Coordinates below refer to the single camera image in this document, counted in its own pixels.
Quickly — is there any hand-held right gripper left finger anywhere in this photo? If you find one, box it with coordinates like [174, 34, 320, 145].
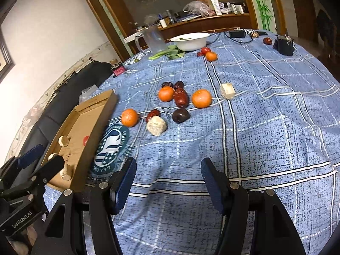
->
[30, 157, 137, 255]

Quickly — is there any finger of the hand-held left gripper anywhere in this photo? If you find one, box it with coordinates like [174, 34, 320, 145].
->
[0, 144, 45, 181]
[0, 154, 65, 200]

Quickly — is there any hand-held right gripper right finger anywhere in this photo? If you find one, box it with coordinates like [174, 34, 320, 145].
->
[201, 158, 306, 255]

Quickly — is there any shallow cardboard box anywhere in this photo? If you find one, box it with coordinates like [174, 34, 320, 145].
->
[40, 89, 118, 193]

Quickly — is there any blue plaid tablecloth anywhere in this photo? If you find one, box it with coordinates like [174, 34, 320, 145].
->
[44, 29, 340, 255]

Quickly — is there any pale bread cube near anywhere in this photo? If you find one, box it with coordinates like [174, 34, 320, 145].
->
[146, 115, 168, 137]

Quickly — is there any dark purple date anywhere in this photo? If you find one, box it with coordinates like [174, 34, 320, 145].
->
[172, 108, 191, 124]

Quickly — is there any black sofa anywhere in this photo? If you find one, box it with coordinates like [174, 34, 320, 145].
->
[5, 61, 114, 163]

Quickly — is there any crumpled clear plastic bag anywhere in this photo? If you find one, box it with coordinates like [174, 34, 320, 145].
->
[79, 85, 99, 103]

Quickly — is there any large red date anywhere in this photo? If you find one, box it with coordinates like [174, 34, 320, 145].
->
[173, 87, 190, 108]

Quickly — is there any large beige sugarcane chunk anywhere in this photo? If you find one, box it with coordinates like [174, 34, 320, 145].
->
[220, 82, 237, 100]

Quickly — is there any green leafy vegetable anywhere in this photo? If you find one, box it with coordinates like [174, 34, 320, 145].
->
[148, 45, 185, 60]

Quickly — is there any white bowl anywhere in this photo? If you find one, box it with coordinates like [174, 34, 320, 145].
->
[170, 32, 210, 52]

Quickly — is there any white flat box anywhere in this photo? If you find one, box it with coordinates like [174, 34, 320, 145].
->
[124, 33, 145, 43]

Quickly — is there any clear plastic pitcher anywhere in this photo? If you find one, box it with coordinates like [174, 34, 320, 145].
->
[135, 26, 169, 55]

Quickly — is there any black pouch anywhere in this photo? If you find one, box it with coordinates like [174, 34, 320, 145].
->
[273, 34, 295, 56]

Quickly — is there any wooden counter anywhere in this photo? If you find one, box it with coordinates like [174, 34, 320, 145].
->
[156, 13, 253, 43]

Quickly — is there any translucent plastic bag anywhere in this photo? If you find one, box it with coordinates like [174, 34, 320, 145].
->
[183, 0, 216, 17]

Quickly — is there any white tube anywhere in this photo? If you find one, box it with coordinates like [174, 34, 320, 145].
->
[208, 0, 222, 16]

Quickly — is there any dark wooden chair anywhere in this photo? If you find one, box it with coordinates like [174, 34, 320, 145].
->
[316, 9, 338, 67]

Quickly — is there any dark picture frame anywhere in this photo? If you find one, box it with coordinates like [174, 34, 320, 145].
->
[0, 29, 15, 83]

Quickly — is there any black power adapter with cable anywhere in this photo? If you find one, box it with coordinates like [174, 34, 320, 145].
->
[209, 31, 253, 45]

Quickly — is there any bamboo wall decal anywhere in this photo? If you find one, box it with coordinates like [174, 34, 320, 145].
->
[246, 0, 275, 31]

